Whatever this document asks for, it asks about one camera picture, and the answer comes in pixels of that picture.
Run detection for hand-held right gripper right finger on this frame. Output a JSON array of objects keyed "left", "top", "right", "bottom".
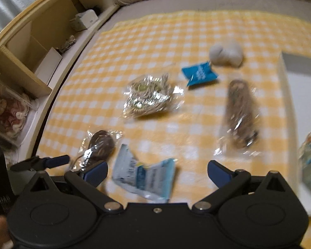
[{"left": 193, "top": 160, "right": 288, "bottom": 214}]

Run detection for white tissue box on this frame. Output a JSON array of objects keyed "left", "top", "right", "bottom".
[{"left": 69, "top": 9, "right": 99, "bottom": 31}]

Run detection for bagged dark brown cords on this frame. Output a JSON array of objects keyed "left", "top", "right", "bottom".
[{"left": 69, "top": 130, "right": 123, "bottom": 173}]

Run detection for light blue white packet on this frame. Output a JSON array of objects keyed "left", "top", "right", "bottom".
[{"left": 111, "top": 144, "right": 177, "bottom": 203}]

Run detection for silver curtain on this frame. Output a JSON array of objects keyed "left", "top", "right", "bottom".
[{"left": 0, "top": 0, "right": 35, "bottom": 40}]

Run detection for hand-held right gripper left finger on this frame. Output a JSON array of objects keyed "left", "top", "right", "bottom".
[{"left": 28, "top": 160, "right": 123, "bottom": 214}]

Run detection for yellow checked blanket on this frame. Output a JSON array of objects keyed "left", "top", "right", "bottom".
[{"left": 32, "top": 10, "right": 311, "bottom": 213}]

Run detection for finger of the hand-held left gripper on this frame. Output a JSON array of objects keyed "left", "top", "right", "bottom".
[{"left": 10, "top": 155, "right": 70, "bottom": 172}]

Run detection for bagged tan brown cords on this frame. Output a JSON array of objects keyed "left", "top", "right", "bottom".
[{"left": 216, "top": 79, "right": 262, "bottom": 157}]

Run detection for long wooden shelf unit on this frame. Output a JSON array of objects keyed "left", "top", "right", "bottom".
[{"left": 0, "top": 0, "right": 120, "bottom": 149}]

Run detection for grey rope bundle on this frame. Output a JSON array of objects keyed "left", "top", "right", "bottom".
[{"left": 58, "top": 34, "right": 77, "bottom": 54}]

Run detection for blue snack packet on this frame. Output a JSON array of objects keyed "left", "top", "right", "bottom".
[{"left": 181, "top": 61, "right": 220, "bottom": 88}]

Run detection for plain white box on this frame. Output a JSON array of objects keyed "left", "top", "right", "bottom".
[{"left": 33, "top": 47, "right": 64, "bottom": 83}]

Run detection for bagged beige cords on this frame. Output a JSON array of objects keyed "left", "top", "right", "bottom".
[{"left": 122, "top": 73, "right": 185, "bottom": 120}]

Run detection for white fluffy scrunchie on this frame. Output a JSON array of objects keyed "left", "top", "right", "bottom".
[{"left": 209, "top": 41, "right": 243, "bottom": 67}]

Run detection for white shallow box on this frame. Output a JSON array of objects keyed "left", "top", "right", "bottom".
[{"left": 279, "top": 51, "right": 311, "bottom": 216}]

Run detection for crochet doll in clear case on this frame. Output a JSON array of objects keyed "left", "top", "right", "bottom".
[{"left": 0, "top": 71, "right": 40, "bottom": 143}]

